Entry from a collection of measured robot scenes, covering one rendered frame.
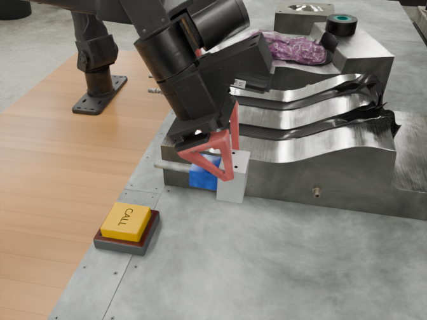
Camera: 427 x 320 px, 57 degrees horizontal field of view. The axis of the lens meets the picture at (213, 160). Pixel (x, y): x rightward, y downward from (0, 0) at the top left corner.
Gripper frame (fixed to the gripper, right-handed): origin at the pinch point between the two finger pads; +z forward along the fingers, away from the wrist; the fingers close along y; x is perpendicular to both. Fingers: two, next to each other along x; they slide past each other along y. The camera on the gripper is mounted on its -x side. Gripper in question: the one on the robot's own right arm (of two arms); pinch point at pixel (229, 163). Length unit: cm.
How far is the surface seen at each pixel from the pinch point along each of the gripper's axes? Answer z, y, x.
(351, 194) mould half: 18.7, 10.4, -11.6
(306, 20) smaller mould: 12, 96, -5
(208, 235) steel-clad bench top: 11.8, 0.2, 9.6
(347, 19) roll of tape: 9, 69, -18
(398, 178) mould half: 19.9, 13.1, -19.2
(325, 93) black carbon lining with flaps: 9.4, 30.7, -10.9
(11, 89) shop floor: -3, 177, 206
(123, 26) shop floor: 8, 320, 182
